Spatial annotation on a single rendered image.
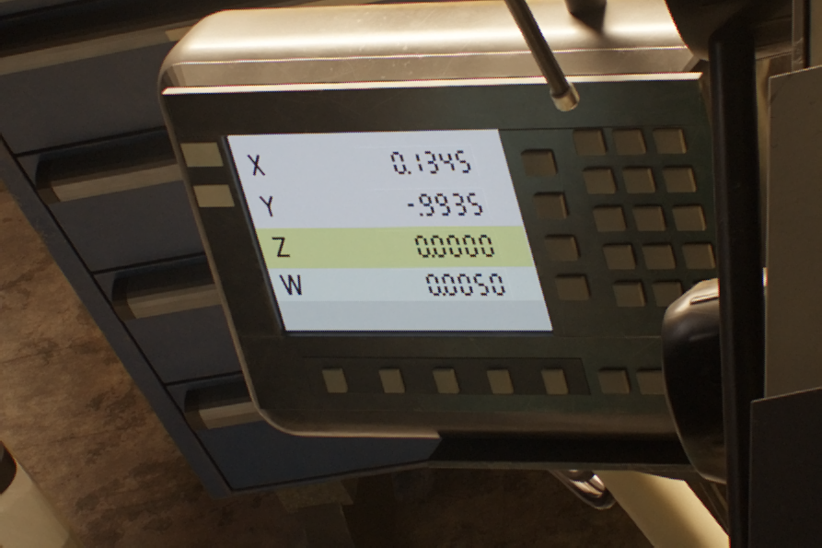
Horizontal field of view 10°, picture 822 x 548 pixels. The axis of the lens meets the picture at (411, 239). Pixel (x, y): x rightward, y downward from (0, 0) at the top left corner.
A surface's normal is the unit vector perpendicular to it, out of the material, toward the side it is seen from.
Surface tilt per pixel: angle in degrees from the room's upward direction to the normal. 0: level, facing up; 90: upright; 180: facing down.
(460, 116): 71
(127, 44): 90
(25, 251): 0
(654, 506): 54
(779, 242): 0
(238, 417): 90
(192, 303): 90
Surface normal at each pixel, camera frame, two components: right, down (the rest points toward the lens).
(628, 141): -0.41, 0.51
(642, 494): -0.19, 0.17
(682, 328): -0.72, -0.44
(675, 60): -0.43, -0.43
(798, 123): -0.37, -0.64
